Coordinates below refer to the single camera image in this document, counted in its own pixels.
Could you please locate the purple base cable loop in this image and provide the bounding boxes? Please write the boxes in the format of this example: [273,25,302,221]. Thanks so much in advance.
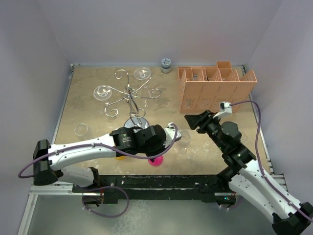
[82,186,130,217]

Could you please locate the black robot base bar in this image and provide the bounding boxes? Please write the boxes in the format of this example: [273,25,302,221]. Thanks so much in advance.
[100,175,236,205]

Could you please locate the pink plastic goblet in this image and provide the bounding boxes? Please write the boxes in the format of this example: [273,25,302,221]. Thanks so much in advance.
[148,155,163,166]

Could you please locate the tall clear champagne flute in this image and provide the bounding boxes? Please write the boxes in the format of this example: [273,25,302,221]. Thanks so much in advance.
[134,67,152,98]

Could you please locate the small jar blue patterned lid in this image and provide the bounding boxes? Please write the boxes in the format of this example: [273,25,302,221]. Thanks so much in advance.
[161,58,172,73]

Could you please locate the short clear wine glass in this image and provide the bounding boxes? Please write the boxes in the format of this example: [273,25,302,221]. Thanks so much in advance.
[174,130,191,156]

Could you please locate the yellow plastic goblet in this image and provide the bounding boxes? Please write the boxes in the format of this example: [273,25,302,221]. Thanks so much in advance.
[115,156,126,160]

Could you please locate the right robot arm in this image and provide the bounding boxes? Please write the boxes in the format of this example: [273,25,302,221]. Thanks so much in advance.
[184,111,313,235]

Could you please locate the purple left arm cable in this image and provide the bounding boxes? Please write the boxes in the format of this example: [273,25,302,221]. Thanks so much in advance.
[18,123,179,179]

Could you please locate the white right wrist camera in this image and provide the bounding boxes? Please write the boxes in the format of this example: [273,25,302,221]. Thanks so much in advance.
[213,101,232,118]

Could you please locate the peach plastic organizer box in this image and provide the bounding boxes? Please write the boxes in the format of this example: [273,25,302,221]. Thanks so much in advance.
[177,61,257,114]

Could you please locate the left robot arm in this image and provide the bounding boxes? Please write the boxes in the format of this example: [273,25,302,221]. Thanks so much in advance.
[33,123,182,192]

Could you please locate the clear glass left side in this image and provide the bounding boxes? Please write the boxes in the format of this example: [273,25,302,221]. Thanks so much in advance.
[74,123,89,141]

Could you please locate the chrome wine glass rack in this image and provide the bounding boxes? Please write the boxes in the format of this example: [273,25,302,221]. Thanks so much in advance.
[108,69,162,129]

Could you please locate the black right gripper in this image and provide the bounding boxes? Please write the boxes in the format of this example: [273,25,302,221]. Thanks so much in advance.
[184,110,227,151]

